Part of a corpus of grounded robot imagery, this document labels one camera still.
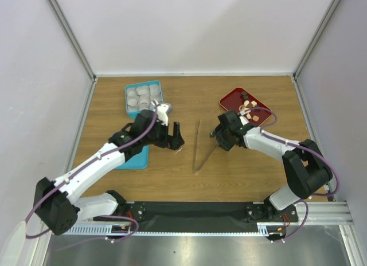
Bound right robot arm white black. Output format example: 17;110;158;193
210;111;333;221

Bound red lacquer tray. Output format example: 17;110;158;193
219;87;272;126

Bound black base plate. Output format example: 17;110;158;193
114;201;298;233

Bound white cable duct left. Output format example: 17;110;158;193
64;223;132;236

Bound metal tongs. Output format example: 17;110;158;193
192;119;218;175

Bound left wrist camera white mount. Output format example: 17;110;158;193
151;99;172;127

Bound white cable duct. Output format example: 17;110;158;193
257;222;287;237
64;223;132;236

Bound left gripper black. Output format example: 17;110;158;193
142;119;184;151

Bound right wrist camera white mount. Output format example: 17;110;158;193
238;109;251;125

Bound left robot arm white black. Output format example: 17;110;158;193
32;103;185;235

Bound blue tin box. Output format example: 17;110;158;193
125;80;163;119

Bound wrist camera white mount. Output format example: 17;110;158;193
238;109;251;125
151;99;172;127

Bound blue tin lid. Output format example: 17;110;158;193
115;146;149;170

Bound white cable duct right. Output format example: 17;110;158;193
257;222;287;237

